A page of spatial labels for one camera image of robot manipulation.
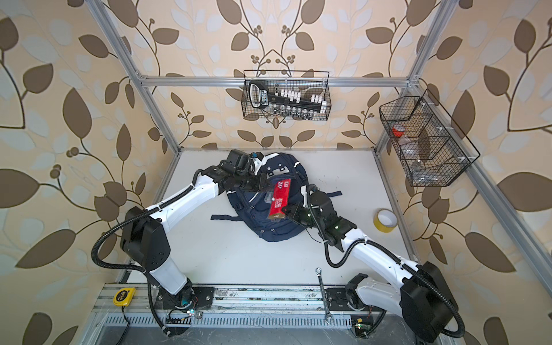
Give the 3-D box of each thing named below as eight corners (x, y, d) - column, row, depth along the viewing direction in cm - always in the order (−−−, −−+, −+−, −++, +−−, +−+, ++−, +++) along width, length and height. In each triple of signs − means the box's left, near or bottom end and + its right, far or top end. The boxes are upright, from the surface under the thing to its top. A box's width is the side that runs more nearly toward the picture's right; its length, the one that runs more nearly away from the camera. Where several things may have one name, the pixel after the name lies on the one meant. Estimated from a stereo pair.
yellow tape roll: (376, 232, 92) (380, 227, 89) (370, 213, 98) (374, 208, 95) (396, 232, 92) (401, 227, 89) (389, 213, 98) (393, 208, 95)
